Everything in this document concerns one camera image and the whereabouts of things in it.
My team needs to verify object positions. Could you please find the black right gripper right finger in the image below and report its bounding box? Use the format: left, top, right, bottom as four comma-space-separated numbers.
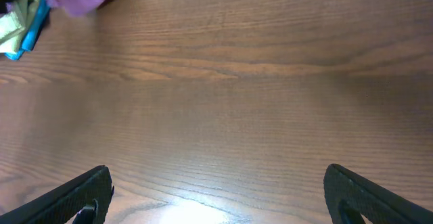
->
323, 164, 432, 224

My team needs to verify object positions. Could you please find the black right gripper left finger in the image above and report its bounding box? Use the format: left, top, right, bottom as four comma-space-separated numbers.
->
1, 165, 114, 224

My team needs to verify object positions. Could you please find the folded green cloth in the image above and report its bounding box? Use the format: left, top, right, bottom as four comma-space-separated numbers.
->
1, 0, 41, 53

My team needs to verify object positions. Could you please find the folded blue cloth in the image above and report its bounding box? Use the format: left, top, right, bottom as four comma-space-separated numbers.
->
4, 0, 51, 60

